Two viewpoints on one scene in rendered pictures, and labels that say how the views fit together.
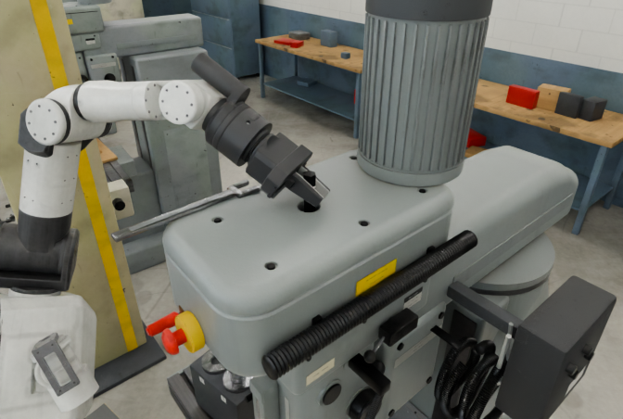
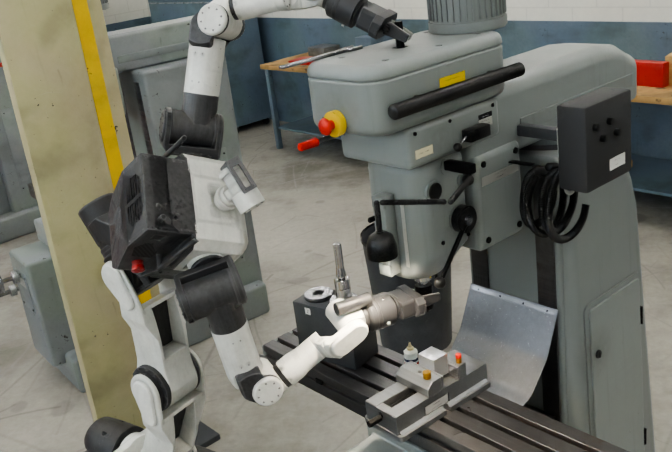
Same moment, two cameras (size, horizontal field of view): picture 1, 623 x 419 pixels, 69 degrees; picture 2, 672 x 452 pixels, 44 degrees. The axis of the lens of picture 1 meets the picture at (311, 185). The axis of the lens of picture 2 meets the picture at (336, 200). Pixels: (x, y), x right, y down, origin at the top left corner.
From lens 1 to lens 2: 1.36 m
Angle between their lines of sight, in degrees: 10
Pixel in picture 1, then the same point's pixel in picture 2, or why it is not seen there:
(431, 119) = not seen: outside the picture
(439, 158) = (485, 9)
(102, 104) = (251, 1)
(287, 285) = (397, 64)
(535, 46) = (655, 9)
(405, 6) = not seen: outside the picture
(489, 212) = (541, 69)
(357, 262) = (437, 63)
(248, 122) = not seen: outside the picture
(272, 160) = (373, 12)
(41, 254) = (202, 126)
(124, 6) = not seen: hidden behind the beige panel
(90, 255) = not seen: hidden behind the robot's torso
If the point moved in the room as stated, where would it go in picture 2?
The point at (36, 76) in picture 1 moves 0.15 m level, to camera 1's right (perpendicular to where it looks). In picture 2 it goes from (74, 73) to (112, 68)
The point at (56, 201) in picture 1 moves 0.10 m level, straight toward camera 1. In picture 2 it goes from (213, 82) to (232, 86)
